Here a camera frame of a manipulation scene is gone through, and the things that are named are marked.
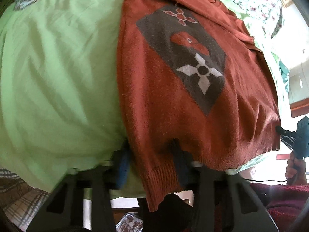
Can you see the wooden window frame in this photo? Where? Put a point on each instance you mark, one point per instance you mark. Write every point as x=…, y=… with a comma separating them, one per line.
x=299, y=106

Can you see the person's right hand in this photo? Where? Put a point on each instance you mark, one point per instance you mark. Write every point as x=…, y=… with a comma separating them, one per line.
x=298, y=171

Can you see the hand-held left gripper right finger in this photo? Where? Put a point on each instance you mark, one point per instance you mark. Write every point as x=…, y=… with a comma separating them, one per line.
x=181, y=174

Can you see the beige plaid cloth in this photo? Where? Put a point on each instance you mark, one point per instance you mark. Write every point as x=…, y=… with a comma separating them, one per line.
x=17, y=198

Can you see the white red floral blanket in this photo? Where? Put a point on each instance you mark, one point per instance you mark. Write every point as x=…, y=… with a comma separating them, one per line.
x=253, y=0

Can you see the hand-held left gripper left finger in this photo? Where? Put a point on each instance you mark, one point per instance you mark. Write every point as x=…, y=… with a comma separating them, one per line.
x=122, y=171

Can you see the dark cloth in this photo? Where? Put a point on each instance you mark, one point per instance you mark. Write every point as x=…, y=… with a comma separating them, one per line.
x=166, y=215

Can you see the rust patterned knit sweater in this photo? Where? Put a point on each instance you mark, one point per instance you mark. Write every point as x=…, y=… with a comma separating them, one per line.
x=157, y=101

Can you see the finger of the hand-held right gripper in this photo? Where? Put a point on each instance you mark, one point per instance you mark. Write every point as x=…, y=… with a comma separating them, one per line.
x=286, y=135

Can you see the foil tray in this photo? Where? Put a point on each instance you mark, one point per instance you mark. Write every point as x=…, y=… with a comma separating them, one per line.
x=130, y=222

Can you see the light green bed sheet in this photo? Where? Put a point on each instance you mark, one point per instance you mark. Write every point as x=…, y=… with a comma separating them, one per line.
x=60, y=77

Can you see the maroon knit clothing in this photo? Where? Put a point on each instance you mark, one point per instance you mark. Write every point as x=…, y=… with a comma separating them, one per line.
x=284, y=205

